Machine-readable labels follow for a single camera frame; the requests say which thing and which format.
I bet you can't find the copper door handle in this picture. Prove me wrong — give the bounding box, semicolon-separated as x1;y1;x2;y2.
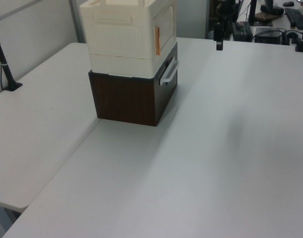
154;25;162;56

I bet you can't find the black keyboard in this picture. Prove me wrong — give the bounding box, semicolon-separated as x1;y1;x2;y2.
284;7;303;29

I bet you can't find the grey metal frame post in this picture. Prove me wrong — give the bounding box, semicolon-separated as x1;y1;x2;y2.
67;0;85;43

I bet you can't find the brown wooden board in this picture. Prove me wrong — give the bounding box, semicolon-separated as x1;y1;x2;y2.
254;11;274;26

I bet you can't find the cream plastic cabinet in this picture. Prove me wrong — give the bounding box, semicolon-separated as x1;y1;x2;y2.
79;0;178;78

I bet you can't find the black camera stand pole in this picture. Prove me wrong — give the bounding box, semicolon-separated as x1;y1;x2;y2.
0;21;23;92

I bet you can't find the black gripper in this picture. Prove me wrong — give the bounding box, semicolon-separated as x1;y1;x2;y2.
213;22;224;51

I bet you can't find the black electronics box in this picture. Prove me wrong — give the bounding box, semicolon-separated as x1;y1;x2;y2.
254;27;283;45

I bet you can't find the dark brown drawer box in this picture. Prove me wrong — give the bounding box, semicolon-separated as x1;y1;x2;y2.
88;42;180;127

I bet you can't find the black desktop device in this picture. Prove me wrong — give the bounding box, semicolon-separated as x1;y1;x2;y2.
231;21;253;42

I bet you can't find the white drawer handle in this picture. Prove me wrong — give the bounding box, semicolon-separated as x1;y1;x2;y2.
159;57;180;86

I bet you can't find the black monitor base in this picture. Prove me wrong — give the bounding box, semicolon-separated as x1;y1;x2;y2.
259;0;285;16

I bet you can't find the cream cabinet door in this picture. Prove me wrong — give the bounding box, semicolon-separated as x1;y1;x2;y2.
151;2;178;57

